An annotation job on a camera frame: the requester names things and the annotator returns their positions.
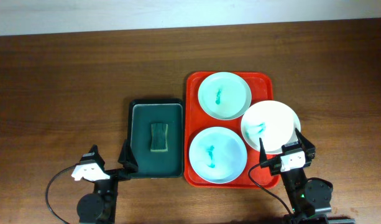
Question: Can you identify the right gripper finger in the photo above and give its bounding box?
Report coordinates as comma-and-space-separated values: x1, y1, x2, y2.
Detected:
295, 128, 314, 149
259, 138, 268, 168

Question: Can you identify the white plate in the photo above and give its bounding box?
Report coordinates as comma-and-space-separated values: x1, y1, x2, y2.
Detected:
241, 100, 301, 154

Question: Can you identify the green yellow sponge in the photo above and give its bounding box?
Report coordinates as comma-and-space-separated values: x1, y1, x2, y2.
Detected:
150, 123, 168, 152

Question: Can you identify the light blue plate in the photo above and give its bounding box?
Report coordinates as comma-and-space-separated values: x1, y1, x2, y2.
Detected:
189, 126, 247, 184

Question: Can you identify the mint green plate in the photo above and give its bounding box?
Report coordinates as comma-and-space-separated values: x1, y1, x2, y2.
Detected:
198, 72, 252, 120

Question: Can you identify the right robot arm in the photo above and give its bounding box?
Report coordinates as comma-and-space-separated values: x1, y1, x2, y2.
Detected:
259, 129, 356, 224

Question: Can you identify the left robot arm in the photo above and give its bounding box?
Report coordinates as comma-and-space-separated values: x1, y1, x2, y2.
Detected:
71, 140, 138, 224

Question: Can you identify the dark green water tray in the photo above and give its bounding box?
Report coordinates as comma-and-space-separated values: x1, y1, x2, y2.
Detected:
127, 98, 185, 179

